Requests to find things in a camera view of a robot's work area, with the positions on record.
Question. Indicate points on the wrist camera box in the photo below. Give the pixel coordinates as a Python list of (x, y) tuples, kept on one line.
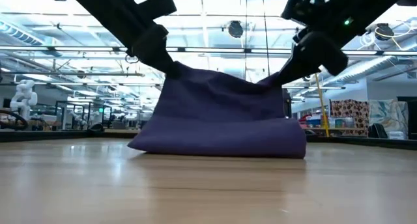
[(296, 9), (159, 4)]

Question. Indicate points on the purple towel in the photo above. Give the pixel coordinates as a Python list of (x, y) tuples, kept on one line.
[(215, 120)]

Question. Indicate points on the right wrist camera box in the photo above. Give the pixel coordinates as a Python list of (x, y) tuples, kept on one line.
[(296, 9)]

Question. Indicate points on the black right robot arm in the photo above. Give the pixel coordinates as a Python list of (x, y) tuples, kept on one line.
[(374, 6)]

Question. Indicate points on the white box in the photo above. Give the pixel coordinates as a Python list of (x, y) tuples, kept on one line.
[(395, 135)]

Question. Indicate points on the floral patterned cloth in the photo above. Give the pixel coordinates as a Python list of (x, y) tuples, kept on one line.
[(350, 115)]

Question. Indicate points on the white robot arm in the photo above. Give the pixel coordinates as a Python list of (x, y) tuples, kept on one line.
[(24, 97)]

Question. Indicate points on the pastel patterned cloth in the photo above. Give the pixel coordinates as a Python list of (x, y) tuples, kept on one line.
[(387, 111)]

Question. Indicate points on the black aluminium table frame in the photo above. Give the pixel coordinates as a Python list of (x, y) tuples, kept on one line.
[(65, 135)]

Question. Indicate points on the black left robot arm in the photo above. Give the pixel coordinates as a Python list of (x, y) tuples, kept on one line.
[(107, 12)]

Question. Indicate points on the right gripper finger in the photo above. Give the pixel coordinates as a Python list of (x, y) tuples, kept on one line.
[(321, 53)]

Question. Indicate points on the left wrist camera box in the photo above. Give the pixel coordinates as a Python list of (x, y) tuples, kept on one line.
[(159, 4)]

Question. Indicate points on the wooden workbench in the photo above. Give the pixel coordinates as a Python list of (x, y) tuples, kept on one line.
[(120, 131)]

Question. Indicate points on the black bag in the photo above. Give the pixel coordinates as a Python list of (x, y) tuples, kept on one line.
[(378, 131)]

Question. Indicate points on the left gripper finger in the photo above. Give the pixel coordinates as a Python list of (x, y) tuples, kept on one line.
[(151, 43)]

